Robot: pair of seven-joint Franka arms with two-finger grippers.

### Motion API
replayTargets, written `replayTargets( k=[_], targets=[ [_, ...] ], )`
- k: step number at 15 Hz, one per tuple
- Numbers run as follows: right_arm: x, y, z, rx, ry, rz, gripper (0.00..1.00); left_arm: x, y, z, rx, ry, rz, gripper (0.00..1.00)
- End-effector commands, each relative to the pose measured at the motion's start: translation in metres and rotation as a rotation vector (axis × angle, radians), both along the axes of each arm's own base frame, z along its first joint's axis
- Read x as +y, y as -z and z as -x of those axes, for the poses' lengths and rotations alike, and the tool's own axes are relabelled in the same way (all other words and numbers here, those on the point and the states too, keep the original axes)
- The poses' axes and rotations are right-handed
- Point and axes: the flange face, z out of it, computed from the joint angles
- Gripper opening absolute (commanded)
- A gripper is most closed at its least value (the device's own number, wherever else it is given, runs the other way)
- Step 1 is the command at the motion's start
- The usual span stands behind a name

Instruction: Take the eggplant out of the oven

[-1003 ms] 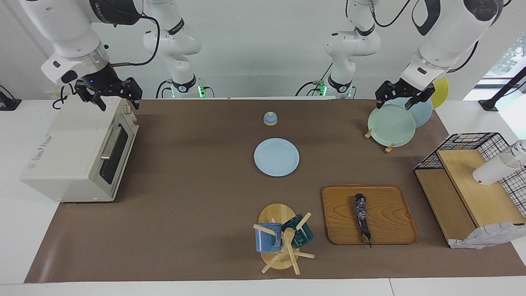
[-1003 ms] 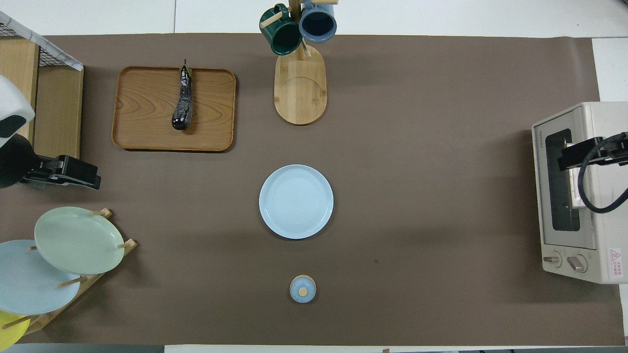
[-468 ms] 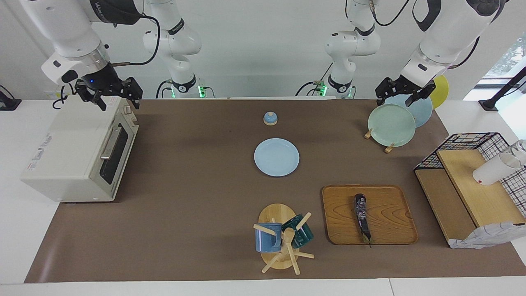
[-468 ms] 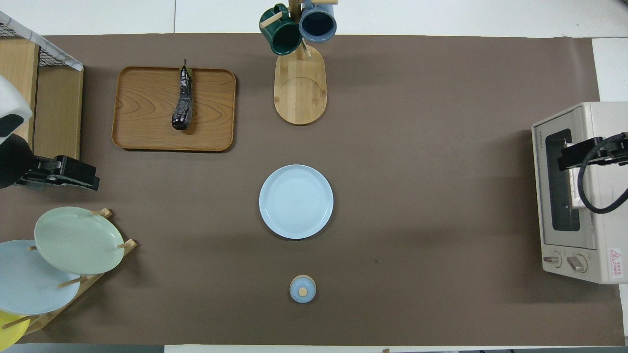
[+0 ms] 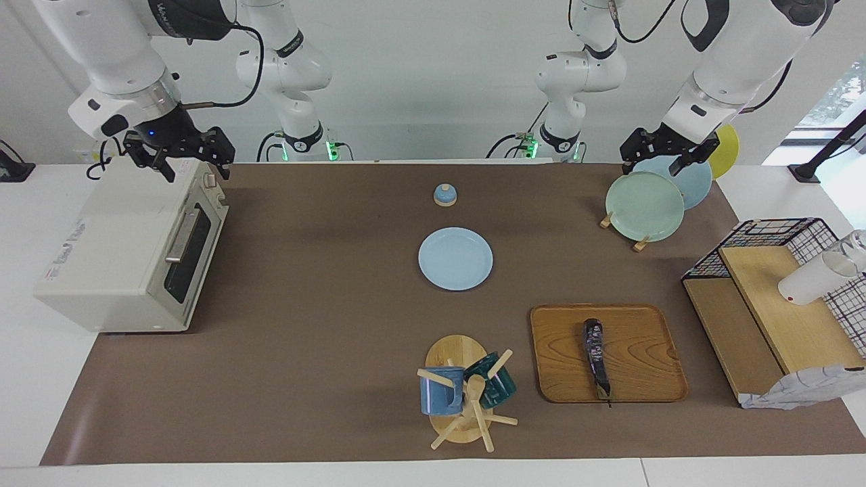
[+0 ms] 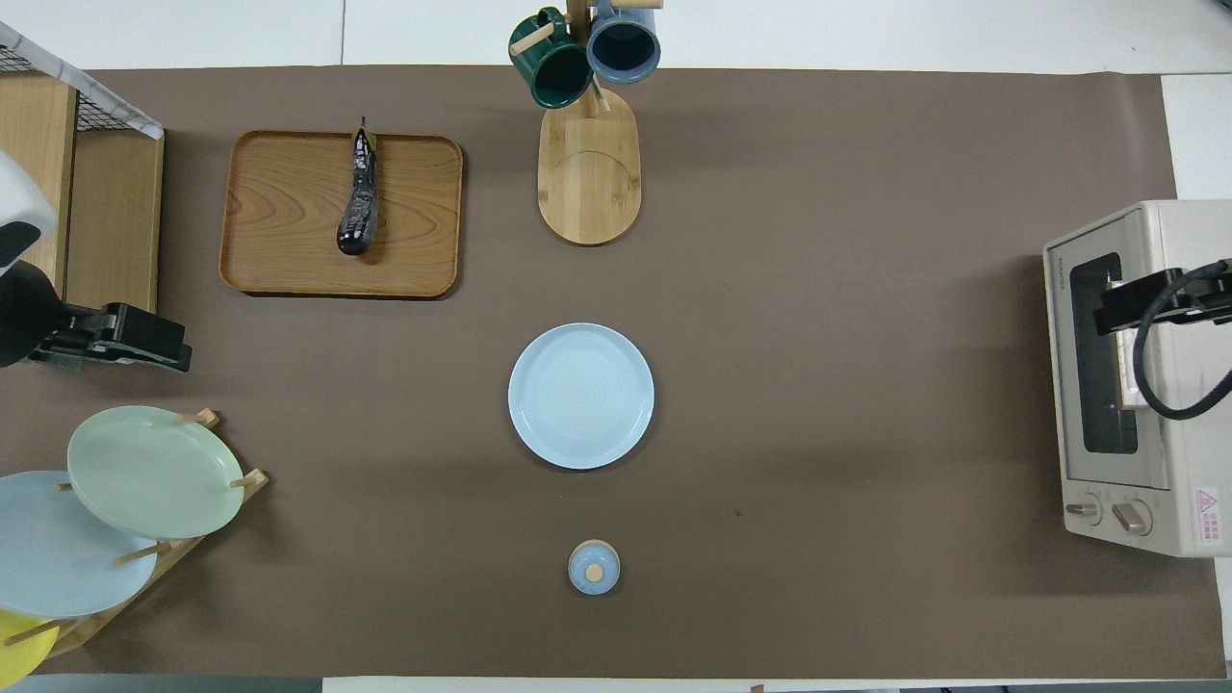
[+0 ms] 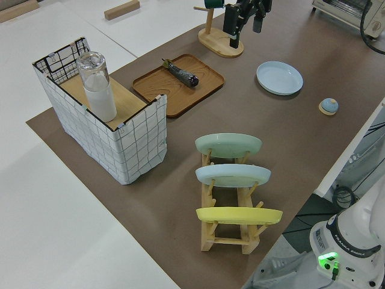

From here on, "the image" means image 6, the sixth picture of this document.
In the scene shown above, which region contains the dark green ceramic mug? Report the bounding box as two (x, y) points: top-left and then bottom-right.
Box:
(508, 8), (594, 110)

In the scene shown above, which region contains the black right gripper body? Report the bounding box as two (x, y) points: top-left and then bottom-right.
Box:
(1094, 260), (1232, 337)

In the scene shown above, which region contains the two-tier wooden shelf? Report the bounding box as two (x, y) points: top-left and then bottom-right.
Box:
(0, 75), (165, 319)

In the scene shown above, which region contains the blue ceramic mug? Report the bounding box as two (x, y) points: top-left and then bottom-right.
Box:
(585, 0), (662, 85)

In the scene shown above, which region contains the light blue ceramic plate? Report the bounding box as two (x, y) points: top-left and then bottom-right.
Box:
(0, 470), (160, 620)
(507, 322), (656, 472)

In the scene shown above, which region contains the glass oven door with handle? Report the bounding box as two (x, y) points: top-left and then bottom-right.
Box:
(1044, 214), (1173, 492)

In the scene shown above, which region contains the wooden plate rack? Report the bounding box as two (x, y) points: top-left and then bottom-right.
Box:
(0, 409), (270, 660)

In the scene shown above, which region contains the black wire basket frame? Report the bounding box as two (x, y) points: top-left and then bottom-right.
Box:
(0, 43), (126, 136)

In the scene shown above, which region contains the brown paper table mat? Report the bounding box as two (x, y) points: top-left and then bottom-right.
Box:
(0, 65), (1225, 680)

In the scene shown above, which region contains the rectangular wooden serving tray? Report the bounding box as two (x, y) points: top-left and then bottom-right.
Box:
(219, 131), (465, 299)

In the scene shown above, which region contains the wooden mug tree stand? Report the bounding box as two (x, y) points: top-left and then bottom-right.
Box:
(510, 0), (665, 247)

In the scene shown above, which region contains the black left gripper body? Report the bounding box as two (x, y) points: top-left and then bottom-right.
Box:
(29, 302), (193, 374)

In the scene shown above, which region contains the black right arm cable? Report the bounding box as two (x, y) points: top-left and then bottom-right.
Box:
(1133, 258), (1232, 422)

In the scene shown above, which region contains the yellow ceramic plate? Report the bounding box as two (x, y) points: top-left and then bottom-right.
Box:
(0, 609), (61, 692)

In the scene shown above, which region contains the pale green ceramic plate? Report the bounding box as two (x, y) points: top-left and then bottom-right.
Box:
(66, 405), (245, 541)

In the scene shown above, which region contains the dark roasted eggplant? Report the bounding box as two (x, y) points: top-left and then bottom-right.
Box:
(336, 117), (380, 257)

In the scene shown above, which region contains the cream toaster oven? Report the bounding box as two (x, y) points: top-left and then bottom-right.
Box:
(1042, 199), (1232, 558)

